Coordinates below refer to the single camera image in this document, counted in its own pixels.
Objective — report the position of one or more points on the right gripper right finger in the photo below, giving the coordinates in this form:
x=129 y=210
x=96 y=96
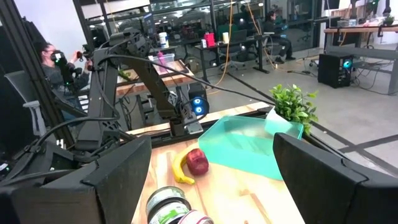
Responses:
x=335 y=196

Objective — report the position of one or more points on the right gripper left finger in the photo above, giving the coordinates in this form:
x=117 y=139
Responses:
x=77 y=202

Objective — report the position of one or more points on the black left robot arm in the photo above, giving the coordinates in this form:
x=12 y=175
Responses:
x=155 y=84

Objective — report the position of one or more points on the person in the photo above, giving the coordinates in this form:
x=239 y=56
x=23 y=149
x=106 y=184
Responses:
x=53 y=77
x=276 y=31

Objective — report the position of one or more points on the silver tin can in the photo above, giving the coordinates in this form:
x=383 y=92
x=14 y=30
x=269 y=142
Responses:
x=169 y=214
x=164 y=196

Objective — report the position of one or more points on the grey office chair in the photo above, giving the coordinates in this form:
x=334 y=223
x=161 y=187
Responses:
x=18 y=85

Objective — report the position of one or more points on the yellow banana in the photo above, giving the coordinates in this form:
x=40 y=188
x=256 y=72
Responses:
x=178 y=169

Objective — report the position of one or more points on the small green potted plant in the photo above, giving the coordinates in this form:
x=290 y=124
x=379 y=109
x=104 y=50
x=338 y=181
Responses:
x=293 y=102

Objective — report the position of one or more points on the translucent green plastic bin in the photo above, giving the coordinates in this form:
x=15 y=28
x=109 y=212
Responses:
x=239 y=146

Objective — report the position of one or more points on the dark red apple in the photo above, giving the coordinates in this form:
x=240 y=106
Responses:
x=197 y=161

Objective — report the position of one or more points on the wooden workstation table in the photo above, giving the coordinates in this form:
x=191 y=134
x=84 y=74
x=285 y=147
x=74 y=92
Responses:
x=174 y=80

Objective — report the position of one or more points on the black computer tower teal light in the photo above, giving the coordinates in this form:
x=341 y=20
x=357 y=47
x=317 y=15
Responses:
x=332 y=71

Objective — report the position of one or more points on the black computer tower blue fans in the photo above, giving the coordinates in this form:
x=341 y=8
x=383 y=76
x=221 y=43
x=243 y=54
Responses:
x=199 y=107

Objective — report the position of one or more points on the white jar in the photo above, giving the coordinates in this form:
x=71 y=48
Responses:
x=163 y=40

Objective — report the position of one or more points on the grey workbench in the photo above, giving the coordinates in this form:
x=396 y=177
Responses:
x=360 y=51

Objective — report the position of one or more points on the red box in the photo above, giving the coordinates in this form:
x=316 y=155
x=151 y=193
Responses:
x=209 y=40

